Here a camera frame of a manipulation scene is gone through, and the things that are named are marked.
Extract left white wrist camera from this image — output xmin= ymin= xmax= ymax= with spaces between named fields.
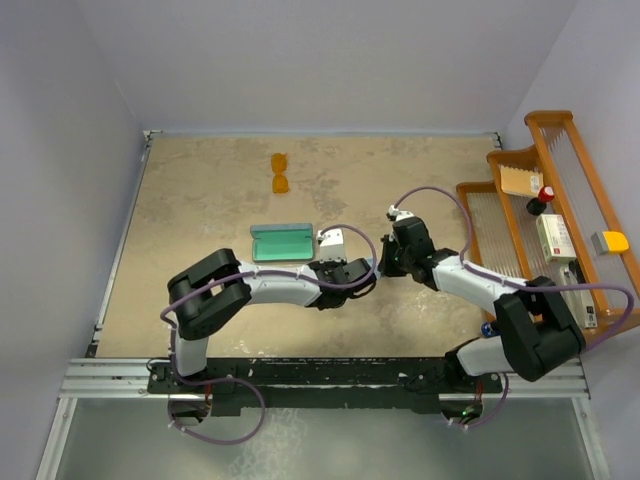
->
xmin=316 ymin=228 xmax=346 ymax=263

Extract yellow grey sponge block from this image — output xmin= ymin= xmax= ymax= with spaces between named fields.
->
xmin=591 ymin=230 xmax=630 ymax=255

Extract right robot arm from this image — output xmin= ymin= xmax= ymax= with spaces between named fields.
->
xmin=378 ymin=214 xmax=586 ymax=391

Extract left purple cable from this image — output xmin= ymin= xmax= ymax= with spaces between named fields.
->
xmin=159 ymin=224 xmax=379 ymax=444

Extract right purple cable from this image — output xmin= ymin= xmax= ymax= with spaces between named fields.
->
xmin=389 ymin=185 xmax=636 ymax=431

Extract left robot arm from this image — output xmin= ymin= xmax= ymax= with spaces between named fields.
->
xmin=161 ymin=248 xmax=377 ymax=392

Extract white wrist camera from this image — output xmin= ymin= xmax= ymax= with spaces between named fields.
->
xmin=386 ymin=205 xmax=414 ymax=222
xmin=316 ymin=228 xmax=346 ymax=263

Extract white red box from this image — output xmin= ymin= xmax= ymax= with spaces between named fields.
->
xmin=535 ymin=214 xmax=577 ymax=264

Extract brown cardboard envelope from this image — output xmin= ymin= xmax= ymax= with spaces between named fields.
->
xmin=499 ymin=165 xmax=544 ymax=198

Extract orange sunglasses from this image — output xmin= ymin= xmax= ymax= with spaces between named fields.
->
xmin=271 ymin=153 xmax=289 ymax=194

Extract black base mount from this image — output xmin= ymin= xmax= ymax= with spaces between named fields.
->
xmin=147 ymin=357 xmax=503 ymax=417

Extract blue-grey glasses case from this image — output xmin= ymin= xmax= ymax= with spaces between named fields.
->
xmin=249 ymin=223 xmax=314 ymax=262

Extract wooden tiered rack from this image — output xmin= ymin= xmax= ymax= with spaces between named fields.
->
xmin=457 ymin=110 xmax=639 ymax=343

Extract aluminium frame rail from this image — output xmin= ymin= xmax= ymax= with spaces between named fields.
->
xmin=58 ymin=358 xmax=590 ymax=399

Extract purple cable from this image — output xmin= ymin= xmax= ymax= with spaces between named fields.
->
xmin=159 ymin=224 xmax=379 ymax=444
xmin=389 ymin=185 xmax=636 ymax=431

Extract white black stapler device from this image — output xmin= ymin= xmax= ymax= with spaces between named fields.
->
xmin=558 ymin=261 xmax=598 ymax=329

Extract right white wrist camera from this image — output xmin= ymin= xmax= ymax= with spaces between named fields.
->
xmin=386 ymin=205 xmax=414 ymax=222

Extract blue black tool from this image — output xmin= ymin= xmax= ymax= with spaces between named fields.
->
xmin=481 ymin=321 xmax=500 ymax=338

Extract red black bottle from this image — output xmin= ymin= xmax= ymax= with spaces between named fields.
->
xmin=526 ymin=185 xmax=555 ymax=216

